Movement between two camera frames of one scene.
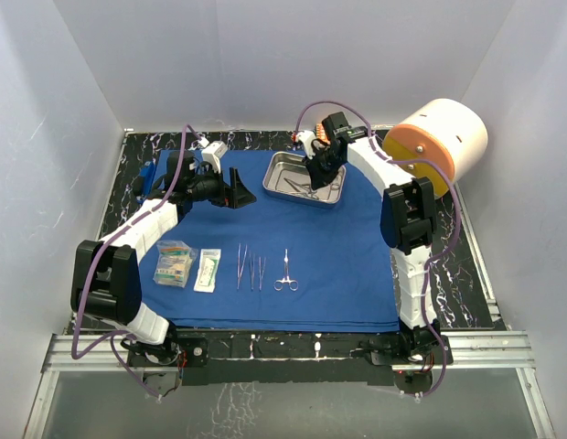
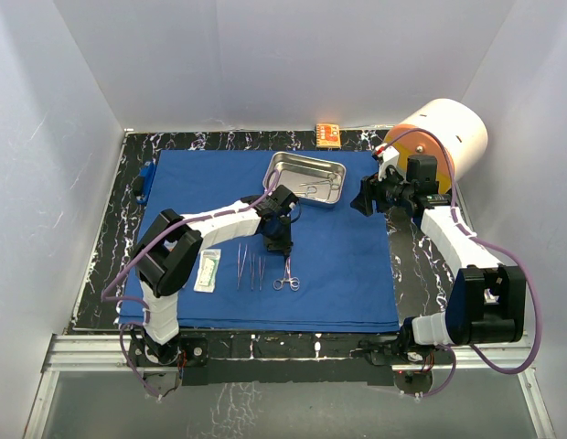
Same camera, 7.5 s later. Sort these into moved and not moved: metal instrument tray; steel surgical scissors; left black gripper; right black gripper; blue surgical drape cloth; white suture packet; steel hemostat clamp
Moved: right black gripper; steel surgical scissors; left black gripper
Not moved: metal instrument tray; white suture packet; blue surgical drape cloth; steel hemostat clamp
